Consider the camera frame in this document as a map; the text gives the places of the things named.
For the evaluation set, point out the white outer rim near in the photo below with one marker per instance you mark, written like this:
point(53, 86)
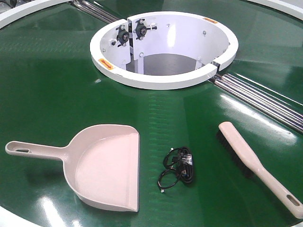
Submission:
point(9, 219)

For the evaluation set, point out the steel rollers right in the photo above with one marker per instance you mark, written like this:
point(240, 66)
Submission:
point(261, 100)

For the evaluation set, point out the beige hand brush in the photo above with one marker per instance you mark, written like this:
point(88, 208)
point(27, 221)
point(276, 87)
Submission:
point(249, 163)

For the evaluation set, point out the black bearing left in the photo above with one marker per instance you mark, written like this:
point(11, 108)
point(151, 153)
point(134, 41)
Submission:
point(122, 36)

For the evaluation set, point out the white outer rim left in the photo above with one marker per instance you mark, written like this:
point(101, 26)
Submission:
point(23, 10)

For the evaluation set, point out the black bearing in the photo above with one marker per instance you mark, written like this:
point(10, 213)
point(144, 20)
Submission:
point(142, 28)
point(122, 36)

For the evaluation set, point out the black bearing right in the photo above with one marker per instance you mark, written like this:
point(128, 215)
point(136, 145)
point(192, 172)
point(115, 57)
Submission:
point(142, 28)

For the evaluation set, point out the white outer rim right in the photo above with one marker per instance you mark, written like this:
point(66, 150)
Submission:
point(291, 7)

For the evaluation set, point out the white rim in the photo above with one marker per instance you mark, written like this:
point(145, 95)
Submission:
point(9, 219)
point(291, 7)
point(23, 10)

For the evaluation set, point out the beige plastic dustpan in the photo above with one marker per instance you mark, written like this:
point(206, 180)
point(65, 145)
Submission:
point(100, 164)

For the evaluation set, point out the steel rollers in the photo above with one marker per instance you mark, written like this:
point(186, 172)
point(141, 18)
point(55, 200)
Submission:
point(94, 11)
point(261, 100)

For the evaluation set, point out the steel rollers top left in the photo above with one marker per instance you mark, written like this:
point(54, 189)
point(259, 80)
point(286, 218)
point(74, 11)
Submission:
point(94, 11)

